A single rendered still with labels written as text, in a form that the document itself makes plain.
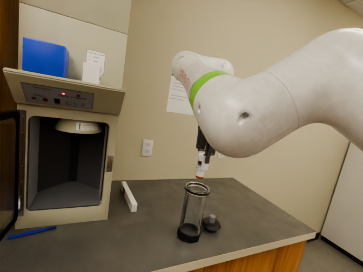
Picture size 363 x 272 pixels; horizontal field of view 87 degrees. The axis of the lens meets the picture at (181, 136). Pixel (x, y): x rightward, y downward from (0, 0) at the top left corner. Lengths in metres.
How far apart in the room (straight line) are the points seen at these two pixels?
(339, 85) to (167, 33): 1.13
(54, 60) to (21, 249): 0.62
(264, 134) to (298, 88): 0.08
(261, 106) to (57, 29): 0.70
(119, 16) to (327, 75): 0.70
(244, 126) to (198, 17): 1.24
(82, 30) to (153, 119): 0.68
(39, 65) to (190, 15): 1.00
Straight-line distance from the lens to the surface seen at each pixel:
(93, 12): 0.83
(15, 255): 0.88
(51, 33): 0.82
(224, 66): 0.72
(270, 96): 0.29
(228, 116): 0.28
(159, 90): 1.28
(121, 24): 0.83
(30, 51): 0.71
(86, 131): 0.83
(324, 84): 0.32
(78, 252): 0.84
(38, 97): 0.76
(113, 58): 0.81
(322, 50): 0.34
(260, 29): 1.77
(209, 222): 0.98
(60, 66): 0.69
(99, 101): 0.73
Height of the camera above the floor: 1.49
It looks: 10 degrees down
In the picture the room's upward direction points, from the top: 10 degrees clockwise
